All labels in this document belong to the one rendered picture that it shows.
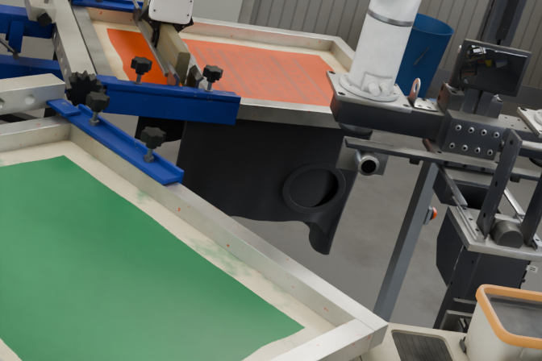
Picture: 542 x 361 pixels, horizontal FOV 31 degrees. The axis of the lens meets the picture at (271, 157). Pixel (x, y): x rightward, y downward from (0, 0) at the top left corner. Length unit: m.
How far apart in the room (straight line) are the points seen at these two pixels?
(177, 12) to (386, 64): 0.61
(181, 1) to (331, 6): 3.44
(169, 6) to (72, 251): 0.93
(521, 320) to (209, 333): 0.51
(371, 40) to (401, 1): 0.10
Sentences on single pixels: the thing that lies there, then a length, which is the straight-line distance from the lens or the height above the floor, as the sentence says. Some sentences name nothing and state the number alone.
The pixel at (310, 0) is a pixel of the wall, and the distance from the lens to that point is 5.70.
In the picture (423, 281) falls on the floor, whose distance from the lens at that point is 3.78.
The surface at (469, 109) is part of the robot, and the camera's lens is 2.05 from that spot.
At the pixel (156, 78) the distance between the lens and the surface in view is 2.30.
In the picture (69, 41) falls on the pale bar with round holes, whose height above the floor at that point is 1.04.
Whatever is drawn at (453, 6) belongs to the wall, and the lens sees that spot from 5.90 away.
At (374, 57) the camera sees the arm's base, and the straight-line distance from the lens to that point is 1.95.
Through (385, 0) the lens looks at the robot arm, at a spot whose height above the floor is 1.33.
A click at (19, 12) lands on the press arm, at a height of 1.04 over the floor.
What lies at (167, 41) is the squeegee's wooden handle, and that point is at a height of 1.04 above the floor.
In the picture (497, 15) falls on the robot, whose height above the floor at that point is 1.35.
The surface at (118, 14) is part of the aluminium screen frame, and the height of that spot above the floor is 0.98.
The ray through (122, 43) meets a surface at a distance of 2.49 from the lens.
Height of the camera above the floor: 1.77
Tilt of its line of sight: 24 degrees down
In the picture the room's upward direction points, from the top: 15 degrees clockwise
